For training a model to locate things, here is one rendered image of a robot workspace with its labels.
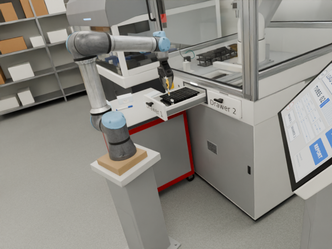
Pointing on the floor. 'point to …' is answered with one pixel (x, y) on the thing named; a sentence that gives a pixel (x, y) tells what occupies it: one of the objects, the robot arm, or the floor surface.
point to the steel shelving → (43, 69)
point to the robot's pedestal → (139, 204)
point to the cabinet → (240, 159)
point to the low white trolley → (159, 140)
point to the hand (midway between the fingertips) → (168, 88)
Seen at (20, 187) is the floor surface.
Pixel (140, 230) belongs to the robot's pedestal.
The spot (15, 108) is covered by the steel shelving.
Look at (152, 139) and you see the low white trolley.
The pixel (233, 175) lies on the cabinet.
